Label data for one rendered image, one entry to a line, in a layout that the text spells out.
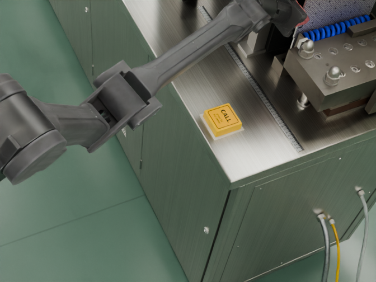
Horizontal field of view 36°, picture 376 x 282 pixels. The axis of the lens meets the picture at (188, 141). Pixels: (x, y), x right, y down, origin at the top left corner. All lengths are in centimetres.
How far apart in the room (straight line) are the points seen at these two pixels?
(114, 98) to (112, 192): 136
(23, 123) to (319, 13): 99
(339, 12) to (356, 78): 19
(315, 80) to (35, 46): 173
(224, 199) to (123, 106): 56
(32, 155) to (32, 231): 165
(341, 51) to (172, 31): 46
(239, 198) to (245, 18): 45
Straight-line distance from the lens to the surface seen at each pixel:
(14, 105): 66
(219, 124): 139
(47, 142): 64
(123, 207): 231
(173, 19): 166
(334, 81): 140
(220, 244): 164
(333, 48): 149
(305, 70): 141
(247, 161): 137
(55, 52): 282
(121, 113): 101
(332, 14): 153
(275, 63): 156
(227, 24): 119
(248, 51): 159
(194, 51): 112
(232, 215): 150
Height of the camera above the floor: 201
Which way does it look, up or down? 53 degrees down
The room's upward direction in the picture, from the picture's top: 10 degrees clockwise
